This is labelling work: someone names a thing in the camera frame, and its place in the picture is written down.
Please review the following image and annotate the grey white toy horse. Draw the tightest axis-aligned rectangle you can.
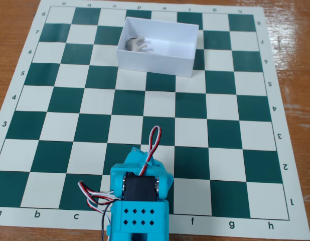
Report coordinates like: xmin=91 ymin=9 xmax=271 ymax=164
xmin=124 ymin=36 xmax=154 ymax=55

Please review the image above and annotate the green white chessboard mat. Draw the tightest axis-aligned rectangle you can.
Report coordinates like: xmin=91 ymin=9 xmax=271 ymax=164
xmin=0 ymin=0 xmax=310 ymax=240

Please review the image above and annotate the white rectangular open box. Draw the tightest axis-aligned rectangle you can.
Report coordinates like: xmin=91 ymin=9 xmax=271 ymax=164
xmin=115 ymin=16 xmax=200 ymax=77

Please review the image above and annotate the red white black cable bundle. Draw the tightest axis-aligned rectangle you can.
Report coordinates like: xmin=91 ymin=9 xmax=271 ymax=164
xmin=77 ymin=180 xmax=116 ymax=241

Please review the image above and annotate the looped red white black cable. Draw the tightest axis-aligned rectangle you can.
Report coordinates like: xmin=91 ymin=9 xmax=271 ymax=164
xmin=139 ymin=125 xmax=163 ymax=176

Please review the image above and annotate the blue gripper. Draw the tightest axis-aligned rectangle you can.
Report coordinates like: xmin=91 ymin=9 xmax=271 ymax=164
xmin=123 ymin=146 xmax=175 ymax=182

